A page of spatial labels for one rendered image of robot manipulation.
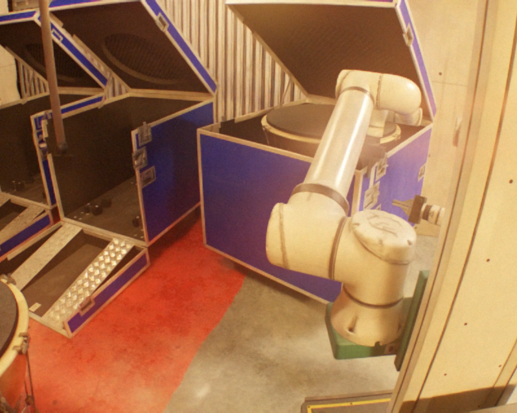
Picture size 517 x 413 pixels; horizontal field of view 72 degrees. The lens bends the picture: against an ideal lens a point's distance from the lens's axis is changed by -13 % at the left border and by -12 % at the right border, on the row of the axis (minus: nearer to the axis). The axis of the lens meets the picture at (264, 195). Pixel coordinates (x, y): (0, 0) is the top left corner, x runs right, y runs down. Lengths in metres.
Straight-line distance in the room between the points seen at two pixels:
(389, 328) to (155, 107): 2.94
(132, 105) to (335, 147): 2.81
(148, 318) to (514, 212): 2.05
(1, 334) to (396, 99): 1.39
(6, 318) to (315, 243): 0.96
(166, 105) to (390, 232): 2.81
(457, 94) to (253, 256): 1.79
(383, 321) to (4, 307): 1.12
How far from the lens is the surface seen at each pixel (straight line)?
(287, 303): 2.47
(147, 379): 2.11
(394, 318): 0.98
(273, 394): 2.00
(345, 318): 0.98
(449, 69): 2.98
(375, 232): 0.86
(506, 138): 0.72
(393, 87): 1.32
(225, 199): 2.37
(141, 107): 3.65
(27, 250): 3.17
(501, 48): 0.68
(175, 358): 2.18
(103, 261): 2.75
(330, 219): 0.92
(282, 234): 0.91
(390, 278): 0.89
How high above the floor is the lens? 1.61
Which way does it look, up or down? 25 degrees down
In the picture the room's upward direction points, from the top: 1 degrees clockwise
